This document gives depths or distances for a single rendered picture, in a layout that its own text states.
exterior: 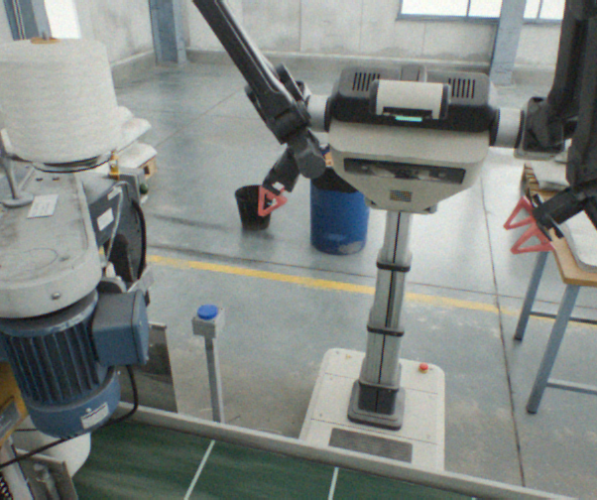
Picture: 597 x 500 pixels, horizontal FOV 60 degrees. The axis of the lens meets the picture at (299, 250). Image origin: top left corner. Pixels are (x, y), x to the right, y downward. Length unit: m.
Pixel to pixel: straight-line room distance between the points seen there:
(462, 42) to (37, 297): 8.48
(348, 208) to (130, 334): 2.59
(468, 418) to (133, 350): 1.89
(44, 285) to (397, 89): 0.75
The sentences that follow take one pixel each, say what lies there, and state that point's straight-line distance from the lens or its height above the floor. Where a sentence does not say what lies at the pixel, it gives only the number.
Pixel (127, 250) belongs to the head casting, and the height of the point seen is 1.16.
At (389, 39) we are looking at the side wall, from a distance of 8.98.
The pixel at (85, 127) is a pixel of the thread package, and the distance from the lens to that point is 0.83.
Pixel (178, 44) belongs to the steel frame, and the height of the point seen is 0.36.
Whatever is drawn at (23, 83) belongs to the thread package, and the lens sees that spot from 0.82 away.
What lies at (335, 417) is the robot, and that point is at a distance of 2.07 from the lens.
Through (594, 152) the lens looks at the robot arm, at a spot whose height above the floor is 1.50.
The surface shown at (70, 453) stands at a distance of 1.78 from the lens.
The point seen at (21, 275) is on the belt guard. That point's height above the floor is 1.42.
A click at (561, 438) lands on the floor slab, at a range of 2.60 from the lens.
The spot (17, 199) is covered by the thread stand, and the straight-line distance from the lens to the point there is 1.02.
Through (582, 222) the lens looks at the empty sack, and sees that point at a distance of 2.56.
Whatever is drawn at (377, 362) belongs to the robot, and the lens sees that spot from 1.89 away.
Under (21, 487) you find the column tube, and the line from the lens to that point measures 1.32.
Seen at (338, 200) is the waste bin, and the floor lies 0.42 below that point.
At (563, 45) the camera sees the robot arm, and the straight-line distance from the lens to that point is 1.02.
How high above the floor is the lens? 1.81
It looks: 31 degrees down
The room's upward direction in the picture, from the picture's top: 1 degrees clockwise
